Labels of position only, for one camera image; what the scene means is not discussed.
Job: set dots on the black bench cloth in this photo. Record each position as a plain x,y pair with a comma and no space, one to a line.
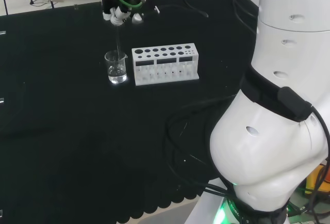
77,131

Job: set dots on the pale robot mounting plate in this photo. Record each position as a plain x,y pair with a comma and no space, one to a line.
206,203

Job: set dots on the white test tube rack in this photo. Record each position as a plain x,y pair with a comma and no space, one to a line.
165,65

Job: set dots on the clear glass beaker with water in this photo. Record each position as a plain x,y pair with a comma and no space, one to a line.
116,66

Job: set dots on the clear glass rod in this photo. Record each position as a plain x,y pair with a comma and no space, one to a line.
118,38

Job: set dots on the yellow stop button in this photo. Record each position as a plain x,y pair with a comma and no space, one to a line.
313,184

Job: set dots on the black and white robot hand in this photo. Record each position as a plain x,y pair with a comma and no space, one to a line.
121,4

